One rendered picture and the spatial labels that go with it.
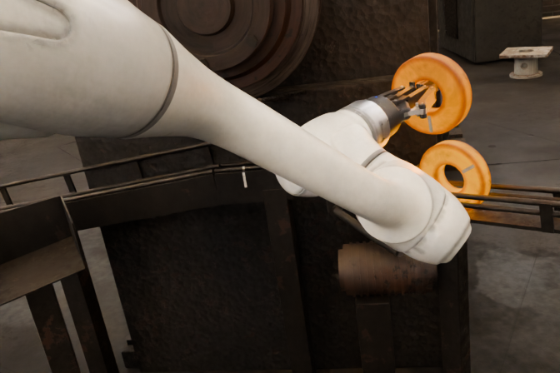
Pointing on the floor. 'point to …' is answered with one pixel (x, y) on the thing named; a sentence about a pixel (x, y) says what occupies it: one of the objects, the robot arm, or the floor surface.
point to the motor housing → (379, 295)
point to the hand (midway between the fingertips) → (429, 86)
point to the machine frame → (347, 63)
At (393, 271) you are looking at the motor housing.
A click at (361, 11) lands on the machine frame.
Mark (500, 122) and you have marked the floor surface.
